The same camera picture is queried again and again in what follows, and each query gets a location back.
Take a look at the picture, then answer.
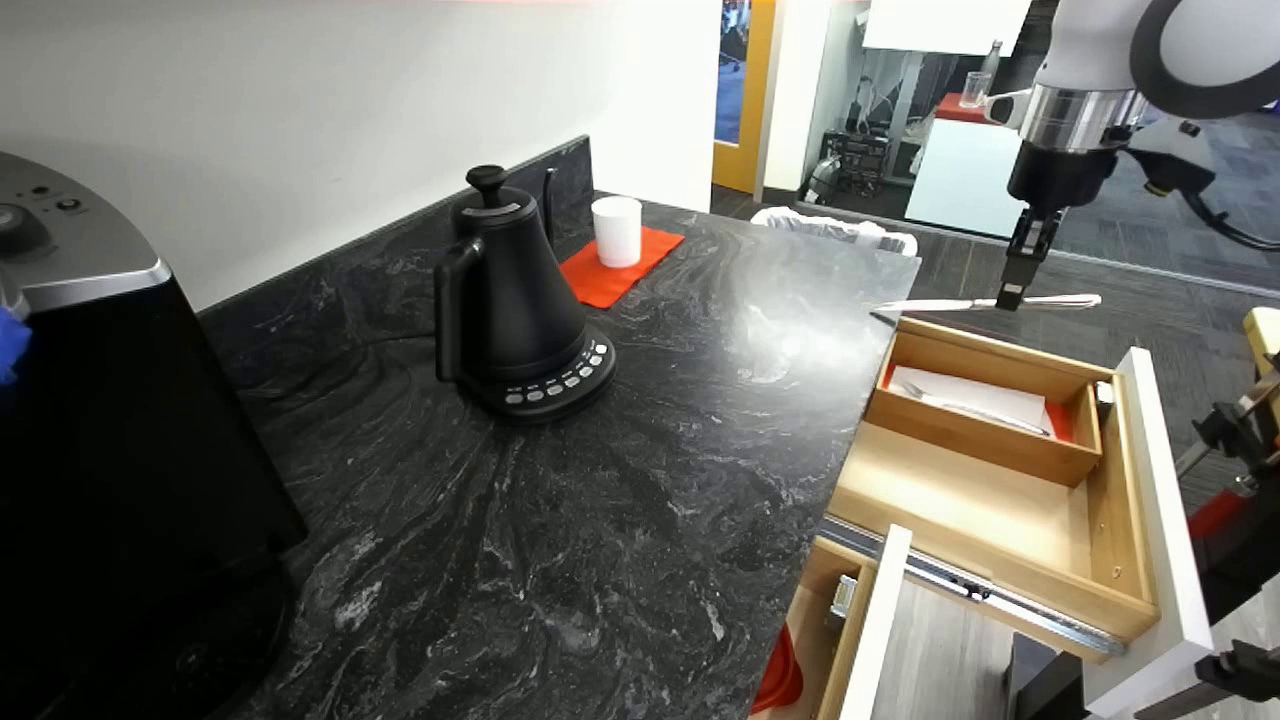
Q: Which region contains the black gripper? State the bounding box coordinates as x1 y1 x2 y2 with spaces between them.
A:
992 138 1129 316

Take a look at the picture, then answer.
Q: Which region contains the light wooden board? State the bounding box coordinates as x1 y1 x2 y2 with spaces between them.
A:
1239 303 1280 406

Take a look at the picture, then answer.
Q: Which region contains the white background box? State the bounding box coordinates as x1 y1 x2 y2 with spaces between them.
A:
904 115 1039 243

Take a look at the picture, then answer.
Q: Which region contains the yellow door frame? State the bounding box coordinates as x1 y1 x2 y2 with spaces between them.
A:
706 0 785 205

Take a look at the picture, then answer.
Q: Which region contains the black pod coffee maker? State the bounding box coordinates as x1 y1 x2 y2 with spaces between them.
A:
0 149 310 720

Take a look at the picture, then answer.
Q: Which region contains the white paper napkin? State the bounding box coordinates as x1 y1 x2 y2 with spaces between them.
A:
884 362 1062 444

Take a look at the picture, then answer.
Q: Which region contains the wooden tray with red liner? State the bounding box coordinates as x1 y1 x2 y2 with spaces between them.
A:
865 358 1110 488

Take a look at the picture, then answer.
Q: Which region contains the silver metal knife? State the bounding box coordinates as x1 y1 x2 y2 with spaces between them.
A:
868 289 1109 326

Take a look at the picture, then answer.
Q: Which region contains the red item in small drawer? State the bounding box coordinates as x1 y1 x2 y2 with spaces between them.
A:
746 622 813 720

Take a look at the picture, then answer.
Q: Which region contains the red rectangular mat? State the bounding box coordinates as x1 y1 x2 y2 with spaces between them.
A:
557 220 693 316

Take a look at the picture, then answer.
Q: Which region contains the small open wooden drawer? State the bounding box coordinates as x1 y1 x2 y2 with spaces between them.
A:
746 522 918 720

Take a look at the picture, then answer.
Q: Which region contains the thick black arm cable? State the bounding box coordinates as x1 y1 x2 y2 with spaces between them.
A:
1116 138 1280 259

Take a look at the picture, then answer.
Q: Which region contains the black gooseneck kettle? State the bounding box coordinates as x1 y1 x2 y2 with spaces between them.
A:
431 162 625 429

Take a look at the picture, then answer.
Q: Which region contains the white ceramic mug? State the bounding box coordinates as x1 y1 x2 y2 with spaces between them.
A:
588 191 647 271

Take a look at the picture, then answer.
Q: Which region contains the clear plastic trash bag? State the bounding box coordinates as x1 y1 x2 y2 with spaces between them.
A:
746 200 924 259

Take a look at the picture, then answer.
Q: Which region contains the large open wooden drawer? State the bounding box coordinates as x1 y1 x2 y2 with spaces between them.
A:
819 311 1219 720

